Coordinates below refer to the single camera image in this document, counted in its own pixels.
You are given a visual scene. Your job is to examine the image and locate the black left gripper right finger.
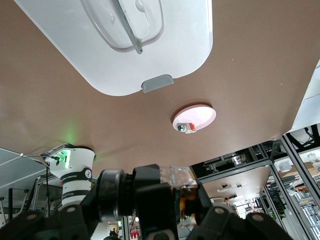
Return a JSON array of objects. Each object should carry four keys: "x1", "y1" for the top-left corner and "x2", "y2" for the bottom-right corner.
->
[{"x1": 197, "y1": 183, "x2": 247, "y2": 240}]

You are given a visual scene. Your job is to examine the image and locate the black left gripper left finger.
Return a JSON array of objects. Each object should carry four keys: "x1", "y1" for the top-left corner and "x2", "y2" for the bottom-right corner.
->
[{"x1": 58, "y1": 183, "x2": 101, "y2": 240}]

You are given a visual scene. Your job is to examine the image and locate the black and orange switch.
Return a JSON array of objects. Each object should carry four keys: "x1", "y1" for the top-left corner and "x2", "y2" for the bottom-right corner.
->
[{"x1": 98, "y1": 163, "x2": 201, "y2": 240}]

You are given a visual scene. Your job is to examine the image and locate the aluminium shelving rack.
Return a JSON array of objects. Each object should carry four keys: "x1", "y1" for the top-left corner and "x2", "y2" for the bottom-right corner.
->
[{"x1": 191, "y1": 124, "x2": 320, "y2": 240}]

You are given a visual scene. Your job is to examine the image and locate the pink round plate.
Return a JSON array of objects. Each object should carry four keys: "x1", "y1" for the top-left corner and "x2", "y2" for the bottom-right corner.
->
[{"x1": 171, "y1": 104, "x2": 217, "y2": 134}]

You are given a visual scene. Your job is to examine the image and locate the grey box clip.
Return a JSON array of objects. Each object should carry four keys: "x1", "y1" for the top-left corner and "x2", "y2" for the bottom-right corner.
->
[{"x1": 140, "y1": 73, "x2": 175, "y2": 94}]

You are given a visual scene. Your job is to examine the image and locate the white lidded storage box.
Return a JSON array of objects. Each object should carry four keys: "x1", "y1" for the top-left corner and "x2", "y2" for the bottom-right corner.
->
[{"x1": 13, "y1": 0, "x2": 214, "y2": 97}]

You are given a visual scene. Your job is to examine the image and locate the white switch with orange part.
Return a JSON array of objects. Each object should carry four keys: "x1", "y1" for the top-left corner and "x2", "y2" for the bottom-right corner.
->
[{"x1": 175, "y1": 122, "x2": 199, "y2": 136}]

